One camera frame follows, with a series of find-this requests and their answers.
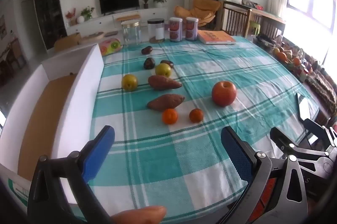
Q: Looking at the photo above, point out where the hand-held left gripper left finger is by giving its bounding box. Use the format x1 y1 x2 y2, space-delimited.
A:
27 125 116 224

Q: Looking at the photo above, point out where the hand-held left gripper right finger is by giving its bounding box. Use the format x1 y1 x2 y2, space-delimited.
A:
221 126 309 224

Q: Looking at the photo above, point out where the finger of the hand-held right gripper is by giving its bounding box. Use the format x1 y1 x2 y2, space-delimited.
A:
270 127 331 160
303 118 337 151

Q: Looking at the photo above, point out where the white box with cardboard bottom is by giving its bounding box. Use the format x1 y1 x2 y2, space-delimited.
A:
0 44 104 203

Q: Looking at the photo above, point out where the dark orange tangerine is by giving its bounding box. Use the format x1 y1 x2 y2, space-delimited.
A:
189 108 204 123

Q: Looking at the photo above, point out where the red apple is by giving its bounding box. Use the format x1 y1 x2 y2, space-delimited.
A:
211 81 237 107

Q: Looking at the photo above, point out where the yellow-green pear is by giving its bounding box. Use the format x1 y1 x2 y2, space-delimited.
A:
121 74 139 91
155 63 172 77

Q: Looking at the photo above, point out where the bright orange tangerine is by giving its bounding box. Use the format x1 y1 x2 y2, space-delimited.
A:
162 108 179 125

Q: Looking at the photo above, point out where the slim sweet potato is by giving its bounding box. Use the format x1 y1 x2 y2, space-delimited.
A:
147 94 185 111

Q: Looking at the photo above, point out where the person's left hand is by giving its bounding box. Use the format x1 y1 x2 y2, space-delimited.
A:
110 205 167 224

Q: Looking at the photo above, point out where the black smartphone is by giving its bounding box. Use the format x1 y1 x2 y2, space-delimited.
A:
296 93 320 146

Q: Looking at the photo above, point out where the patterned brown cloth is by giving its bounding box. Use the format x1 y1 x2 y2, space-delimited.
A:
305 73 337 114

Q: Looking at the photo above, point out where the teal checked tablecloth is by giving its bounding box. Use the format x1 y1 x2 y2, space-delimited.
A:
71 36 320 218

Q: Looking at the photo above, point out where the fruit snack tray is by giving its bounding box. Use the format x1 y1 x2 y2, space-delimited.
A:
290 46 327 82

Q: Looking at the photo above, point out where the plump sweet potato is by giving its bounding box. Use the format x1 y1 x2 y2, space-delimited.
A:
148 75 183 90

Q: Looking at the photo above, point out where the fruit print packet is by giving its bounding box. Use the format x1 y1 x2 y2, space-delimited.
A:
99 38 122 57

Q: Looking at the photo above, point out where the green plastic stool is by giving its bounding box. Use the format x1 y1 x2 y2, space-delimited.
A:
248 20 261 36

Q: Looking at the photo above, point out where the orange book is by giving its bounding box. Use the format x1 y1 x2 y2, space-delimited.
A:
197 30 237 45

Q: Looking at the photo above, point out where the glass jar with gold lid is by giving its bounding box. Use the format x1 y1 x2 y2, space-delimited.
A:
121 20 141 46

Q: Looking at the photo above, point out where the wooden side desk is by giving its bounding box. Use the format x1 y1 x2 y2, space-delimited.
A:
224 0 286 39

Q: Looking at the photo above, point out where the dark wooden chair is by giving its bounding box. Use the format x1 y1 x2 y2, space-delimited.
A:
222 0 250 36

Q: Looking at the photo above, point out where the white television cabinet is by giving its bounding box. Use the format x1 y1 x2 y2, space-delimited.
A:
66 7 169 36

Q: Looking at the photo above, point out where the wooden dining chair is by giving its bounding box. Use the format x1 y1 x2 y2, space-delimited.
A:
0 37 27 85

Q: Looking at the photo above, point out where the clear plastic jar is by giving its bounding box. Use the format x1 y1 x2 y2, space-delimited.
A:
147 18 165 44

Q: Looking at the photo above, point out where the white and red food can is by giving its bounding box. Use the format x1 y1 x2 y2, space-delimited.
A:
185 17 199 41
169 17 183 42

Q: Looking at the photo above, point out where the small wooden stool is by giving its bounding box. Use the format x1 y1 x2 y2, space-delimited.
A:
114 14 141 28

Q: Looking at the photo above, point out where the leafy plant in pot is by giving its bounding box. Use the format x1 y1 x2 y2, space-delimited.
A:
80 6 95 21

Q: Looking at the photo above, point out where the red flower bouquet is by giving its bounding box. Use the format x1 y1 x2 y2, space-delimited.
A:
65 8 77 26

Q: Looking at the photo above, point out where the orange beanbag chair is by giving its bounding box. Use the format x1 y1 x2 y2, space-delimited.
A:
174 0 222 27

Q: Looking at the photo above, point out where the black display cabinet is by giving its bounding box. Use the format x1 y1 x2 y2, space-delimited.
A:
33 0 67 50

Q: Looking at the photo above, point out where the black television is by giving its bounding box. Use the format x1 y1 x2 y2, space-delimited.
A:
99 0 140 15

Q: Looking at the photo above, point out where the framed wall picture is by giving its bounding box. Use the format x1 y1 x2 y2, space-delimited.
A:
0 15 7 40

